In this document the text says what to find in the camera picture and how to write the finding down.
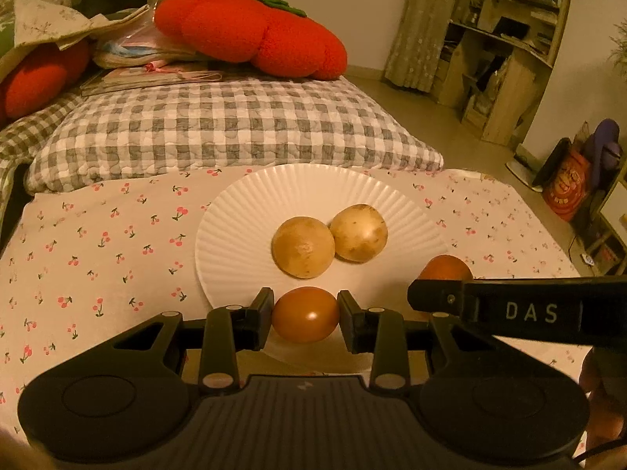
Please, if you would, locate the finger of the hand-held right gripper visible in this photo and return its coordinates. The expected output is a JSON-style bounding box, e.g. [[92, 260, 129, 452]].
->
[[408, 277, 466, 316]]

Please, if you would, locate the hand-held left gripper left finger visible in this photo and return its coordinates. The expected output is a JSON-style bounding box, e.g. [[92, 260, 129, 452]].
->
[[110, 288, 275, 387]]

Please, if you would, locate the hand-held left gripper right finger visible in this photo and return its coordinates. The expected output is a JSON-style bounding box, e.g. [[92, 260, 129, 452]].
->
[[337, 290, 495, 389]]

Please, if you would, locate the round orange tangerine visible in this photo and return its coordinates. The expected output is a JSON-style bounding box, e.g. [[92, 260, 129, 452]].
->
[[272, 286, 340, 342], [419, 255, 474, 284]]

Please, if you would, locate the white ribbed plate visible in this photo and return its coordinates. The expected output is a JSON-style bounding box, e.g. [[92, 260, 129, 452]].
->
[[194, 164, 450, 375]]

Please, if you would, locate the large pale yellow pear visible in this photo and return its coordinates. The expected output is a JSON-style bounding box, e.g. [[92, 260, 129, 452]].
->
[[329, 204, 389, 262], [272, 216, 336, 276]]

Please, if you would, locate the person's leg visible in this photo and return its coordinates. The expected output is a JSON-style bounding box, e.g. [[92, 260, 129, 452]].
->
[[580, 350, 627, 451]]

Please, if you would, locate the red shopping bag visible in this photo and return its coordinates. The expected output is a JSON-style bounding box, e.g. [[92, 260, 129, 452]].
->
[[541, 149, 596, 223]]

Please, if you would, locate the black flat panel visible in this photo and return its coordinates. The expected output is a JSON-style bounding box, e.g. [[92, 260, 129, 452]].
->
[[534, 137, 572, 192]]

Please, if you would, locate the cherry print bed sheet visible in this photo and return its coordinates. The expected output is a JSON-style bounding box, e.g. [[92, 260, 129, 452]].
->
[[0, 166, 593, 432]]

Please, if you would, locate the purple object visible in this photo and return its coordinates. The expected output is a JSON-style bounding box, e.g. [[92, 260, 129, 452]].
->
[[590, 118, 623, 177]]

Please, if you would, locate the grey white checkered pillow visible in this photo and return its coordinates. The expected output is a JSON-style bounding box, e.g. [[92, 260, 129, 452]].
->
[[24, 78, 445, 194]]

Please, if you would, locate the wooden shelf unit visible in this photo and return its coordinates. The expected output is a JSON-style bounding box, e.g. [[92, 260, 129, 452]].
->
[[433, 0, 574, 148]]

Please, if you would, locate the beige patterned curtain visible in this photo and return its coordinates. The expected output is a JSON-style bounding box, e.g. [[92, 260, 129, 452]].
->
[[382, 0, 478, 94]]

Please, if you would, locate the stack of magazines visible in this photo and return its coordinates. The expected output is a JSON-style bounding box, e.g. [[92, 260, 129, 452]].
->
[[81, 61, 223, 96]]

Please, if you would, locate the green potted plant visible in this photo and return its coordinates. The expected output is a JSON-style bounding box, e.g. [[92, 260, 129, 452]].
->
[[607, 20, 627, 79]]

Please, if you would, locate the persimmon shaped plush cushion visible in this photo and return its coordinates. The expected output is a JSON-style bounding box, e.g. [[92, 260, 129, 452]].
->
[[0, 42, 91, 125], [154, 0, 348, 80]]

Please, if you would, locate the clear plastic bag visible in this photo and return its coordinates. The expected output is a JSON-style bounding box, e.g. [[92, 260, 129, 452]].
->
[[93, 0, 197, 67]]

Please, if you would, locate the grey white checkered blanket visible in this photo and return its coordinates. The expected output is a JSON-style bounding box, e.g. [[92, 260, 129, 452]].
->
[[0, 90, 94, 167]]

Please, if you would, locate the beige floral cloth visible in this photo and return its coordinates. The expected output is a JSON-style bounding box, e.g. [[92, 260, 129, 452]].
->
[[0, 0, 148, 60]]

